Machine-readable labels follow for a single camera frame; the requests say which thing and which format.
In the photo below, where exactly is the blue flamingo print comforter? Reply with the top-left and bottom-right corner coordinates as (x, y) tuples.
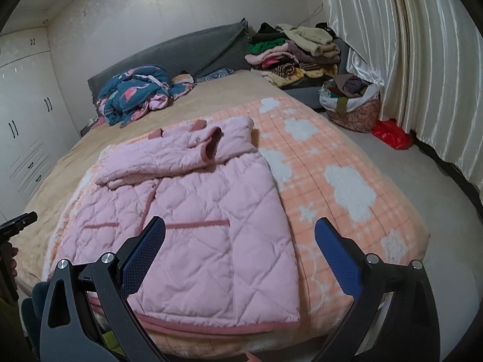
(96, 66), (195, 127)

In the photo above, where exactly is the person's green garment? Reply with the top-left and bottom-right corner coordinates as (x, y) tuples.
(100, 331), (119, 352)

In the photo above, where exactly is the person's dark trouser leg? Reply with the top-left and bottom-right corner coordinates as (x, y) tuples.
(21, 283), (50, 332)

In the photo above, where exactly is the orange plaid cloud blanket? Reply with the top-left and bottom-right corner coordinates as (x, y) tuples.
(45, 97), (431, 359)

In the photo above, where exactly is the dark patterned pillow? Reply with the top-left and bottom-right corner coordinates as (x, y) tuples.
(196, 68), (235, 82)

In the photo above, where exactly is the pile of folded clothes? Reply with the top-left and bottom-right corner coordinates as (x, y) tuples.
(245, 23), (342, 87)

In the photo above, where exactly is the person's left hand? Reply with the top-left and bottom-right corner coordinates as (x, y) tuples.
(0, 244), (19, 303)

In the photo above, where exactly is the white wardrobe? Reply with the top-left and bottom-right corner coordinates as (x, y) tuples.
(0, 30), (81, 212)

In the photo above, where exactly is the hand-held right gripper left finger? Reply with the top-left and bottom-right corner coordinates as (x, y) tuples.
(40, 216), (167, 362)

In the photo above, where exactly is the grey padded headboard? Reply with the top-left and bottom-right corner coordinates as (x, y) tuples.
(88, 18), (250, 116)

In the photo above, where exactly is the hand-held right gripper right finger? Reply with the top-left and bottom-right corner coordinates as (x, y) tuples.
(313, 217), (440, 362)

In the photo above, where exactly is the shiny cream curtain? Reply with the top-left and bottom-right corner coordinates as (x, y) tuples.
(317, 0), (483, 174)

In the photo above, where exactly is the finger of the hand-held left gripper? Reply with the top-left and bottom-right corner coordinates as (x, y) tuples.
(0, 211), (38, 240)

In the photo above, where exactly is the bed with beige sheet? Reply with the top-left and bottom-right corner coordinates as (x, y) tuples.
(15, 70), (431, 362)

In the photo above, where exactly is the floral bag of clothes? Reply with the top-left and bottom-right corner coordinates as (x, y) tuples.
(319, 75), (382, 132)

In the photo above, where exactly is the red plastic bag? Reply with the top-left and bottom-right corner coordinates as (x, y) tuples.
(372, 119), (414, 150)

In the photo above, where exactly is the pink quilted jacket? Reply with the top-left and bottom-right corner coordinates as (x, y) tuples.
(60, 117), (300, 334)

